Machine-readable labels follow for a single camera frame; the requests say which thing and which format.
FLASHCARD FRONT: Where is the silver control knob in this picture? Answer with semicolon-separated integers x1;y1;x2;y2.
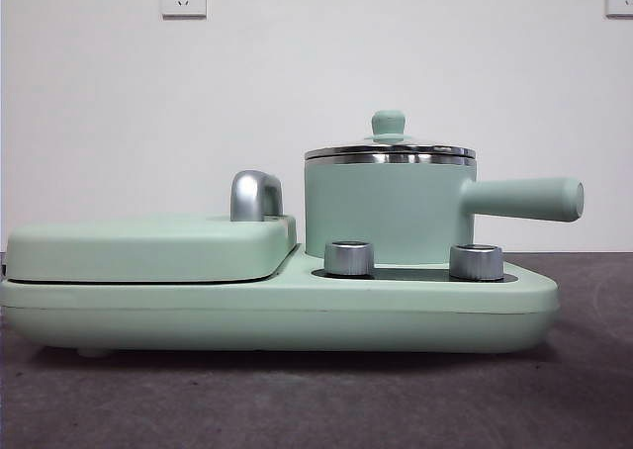
448;243;505;281
323;239;377;278

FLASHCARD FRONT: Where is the glass lid with green knob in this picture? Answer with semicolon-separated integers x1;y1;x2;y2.
304;110;477;161

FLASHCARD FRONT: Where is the green cooking appliance base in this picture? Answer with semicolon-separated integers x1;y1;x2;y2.
0;249;561;359

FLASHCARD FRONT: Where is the green steamer pot with handle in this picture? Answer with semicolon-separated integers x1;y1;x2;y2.
304;151;586;267

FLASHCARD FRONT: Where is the green hinged cover silver handle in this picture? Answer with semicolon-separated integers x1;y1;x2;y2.
5;170;300;285

